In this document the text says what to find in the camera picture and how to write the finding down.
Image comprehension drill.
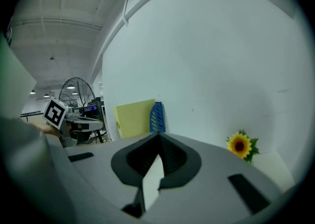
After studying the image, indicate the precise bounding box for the artificial sunflower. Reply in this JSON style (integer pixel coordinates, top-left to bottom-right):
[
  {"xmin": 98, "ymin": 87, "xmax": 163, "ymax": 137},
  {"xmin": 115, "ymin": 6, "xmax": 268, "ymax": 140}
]
[{"xmin": 225, "ymin": 129, "xmax": 260, "ymax": 163}]

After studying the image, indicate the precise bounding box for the blue mesh file holder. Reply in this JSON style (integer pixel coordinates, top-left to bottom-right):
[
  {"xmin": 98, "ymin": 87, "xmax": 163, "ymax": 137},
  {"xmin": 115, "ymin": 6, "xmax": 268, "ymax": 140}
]
[{"xmin": 149, "ymin": 101, "xmax": 166, "ymax": 134}]

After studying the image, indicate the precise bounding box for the person's left forearm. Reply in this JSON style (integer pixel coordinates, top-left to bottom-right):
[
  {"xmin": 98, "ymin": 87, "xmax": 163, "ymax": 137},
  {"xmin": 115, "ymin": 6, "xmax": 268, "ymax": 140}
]
[{"xmin": 36, "ymin": 124, "xmax": 62, "ymax": 139}]

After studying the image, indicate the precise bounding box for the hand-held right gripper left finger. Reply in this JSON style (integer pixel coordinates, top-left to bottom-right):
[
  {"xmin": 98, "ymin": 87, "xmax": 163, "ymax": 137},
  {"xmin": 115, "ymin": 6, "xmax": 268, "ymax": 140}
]
[{"xmin": 64, "ymin": 132, "xmax": 160, "ymax": 222}]

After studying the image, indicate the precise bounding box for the black pedestal fan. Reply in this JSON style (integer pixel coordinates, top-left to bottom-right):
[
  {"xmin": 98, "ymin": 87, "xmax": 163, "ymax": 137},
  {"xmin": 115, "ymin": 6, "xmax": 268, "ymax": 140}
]
[{"xmin": 58, "ymin": 77, "xmax": 105, "ymax": 145}]

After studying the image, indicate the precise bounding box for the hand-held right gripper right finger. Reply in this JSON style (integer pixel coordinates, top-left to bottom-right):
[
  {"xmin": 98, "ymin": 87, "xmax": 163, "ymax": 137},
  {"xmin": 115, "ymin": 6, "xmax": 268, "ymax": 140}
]
[{"xmin": 144, "ymin": 132, "xmax": 295, "ymax": 224}]

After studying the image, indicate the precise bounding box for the yellow file box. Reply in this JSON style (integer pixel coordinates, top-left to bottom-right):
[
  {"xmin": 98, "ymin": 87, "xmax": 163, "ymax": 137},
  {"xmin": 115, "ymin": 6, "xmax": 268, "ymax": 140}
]
[{"xmin": 113, "ymin": 98, "xmax": 156, "ymax": 139}]

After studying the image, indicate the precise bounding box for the long black desk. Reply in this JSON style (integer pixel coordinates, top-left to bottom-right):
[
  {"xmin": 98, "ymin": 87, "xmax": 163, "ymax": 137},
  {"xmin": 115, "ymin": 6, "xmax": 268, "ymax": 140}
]
[{"xmin": 20, "ymin": 110, "xmax": 44, "ymax": 118}]

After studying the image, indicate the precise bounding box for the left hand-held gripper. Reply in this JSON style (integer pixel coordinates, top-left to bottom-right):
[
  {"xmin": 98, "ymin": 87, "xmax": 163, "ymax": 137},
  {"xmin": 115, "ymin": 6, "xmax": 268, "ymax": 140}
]
[{"xmin": 43, "ymin": 96, "xmax": 104, "ymax": 148}]

